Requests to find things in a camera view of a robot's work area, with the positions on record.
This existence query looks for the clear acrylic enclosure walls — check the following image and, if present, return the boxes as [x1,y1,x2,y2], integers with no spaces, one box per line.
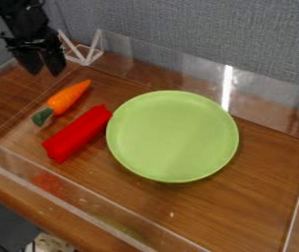
[0,31,299,252]

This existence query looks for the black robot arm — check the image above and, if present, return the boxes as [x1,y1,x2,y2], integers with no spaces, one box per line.
[0,0,67,76]

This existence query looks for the clear acrylic corner bracket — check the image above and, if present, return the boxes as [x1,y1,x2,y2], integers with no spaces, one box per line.
[57,31,104,66]

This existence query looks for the orange toy carrot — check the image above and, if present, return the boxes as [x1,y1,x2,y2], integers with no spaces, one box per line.
[32,80,92,126]

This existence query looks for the light green plate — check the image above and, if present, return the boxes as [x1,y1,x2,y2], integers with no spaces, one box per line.
[107,91,239,183]

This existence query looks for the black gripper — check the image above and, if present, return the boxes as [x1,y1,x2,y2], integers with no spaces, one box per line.
[0,29,67,76]

